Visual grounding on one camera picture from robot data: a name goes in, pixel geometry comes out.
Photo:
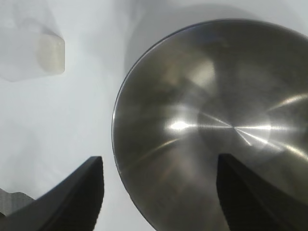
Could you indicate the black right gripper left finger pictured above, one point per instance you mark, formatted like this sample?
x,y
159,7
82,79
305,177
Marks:
x,y
72,204

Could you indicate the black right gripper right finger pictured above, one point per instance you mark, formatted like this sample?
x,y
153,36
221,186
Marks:
x,y
252,204

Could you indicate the stainless steel mixing bowl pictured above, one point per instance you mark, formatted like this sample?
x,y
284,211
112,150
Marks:
x,y
192,96

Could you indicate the clear plastic measuring cup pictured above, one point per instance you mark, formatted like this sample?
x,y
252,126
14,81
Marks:
x,y
19,36

